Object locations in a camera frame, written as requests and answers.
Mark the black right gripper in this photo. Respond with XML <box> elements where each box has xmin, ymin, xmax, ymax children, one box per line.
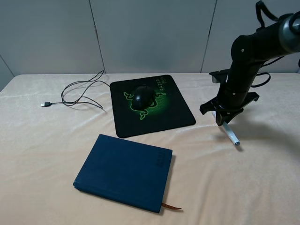
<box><xmin>200</xmin><ymin>91</ymin><xmax>260</xmax><ymax>126</ymax></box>

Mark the white marker pen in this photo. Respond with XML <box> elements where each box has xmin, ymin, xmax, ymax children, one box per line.
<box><xmin>220</xmin><ymin>122</ymin><xmax>240</xmax><ymax>147</ymax></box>

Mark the black computer mouse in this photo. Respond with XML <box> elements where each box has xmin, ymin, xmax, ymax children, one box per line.
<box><xmin>132</xmin><ymin>85</ymin><xmax>155</xmax><ymax>110</ymax></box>

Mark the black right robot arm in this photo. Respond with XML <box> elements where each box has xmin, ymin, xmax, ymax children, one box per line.
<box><xmin>200</xmin><ymin>12</ymin><xmax>300</xmax><ymax>126</ymax></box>

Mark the black green Razer mouse pad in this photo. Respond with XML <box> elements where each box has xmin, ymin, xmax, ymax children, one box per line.
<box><xmin>110</xmin><ymin>75</ymin><xmax>196</xmax><ymax>138</ymax></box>

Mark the dark blue notebook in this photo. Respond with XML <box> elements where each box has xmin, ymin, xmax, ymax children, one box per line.
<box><xmin>73</xmin><ymin>134</ymin><xmax>173</xmax><ymax>213</ymax></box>

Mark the brown ribbon bookmark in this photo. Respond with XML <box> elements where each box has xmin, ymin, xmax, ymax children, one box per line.
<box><xmin>161</xmin><ymin>203</ymin><xmax>181</xmax><ymax>210</ymax></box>

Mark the beige tablecloth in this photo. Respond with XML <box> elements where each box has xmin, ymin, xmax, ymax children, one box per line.
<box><xmin>0</xmin><ymin>73</ymin><xmax>300</xmax><ymax>225</ymax></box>

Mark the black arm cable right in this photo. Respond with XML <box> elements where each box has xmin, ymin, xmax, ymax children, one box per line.
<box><xmin>254</xmin><ymin>0</ymin><xmax>300</xmax><ymax>87</ymax></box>

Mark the black mouse cable with USB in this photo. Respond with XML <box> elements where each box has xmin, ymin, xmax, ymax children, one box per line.
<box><xmin>40</xmin><ymin>70</ymin><xmax>112</xmax><ymax>113</ymax></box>

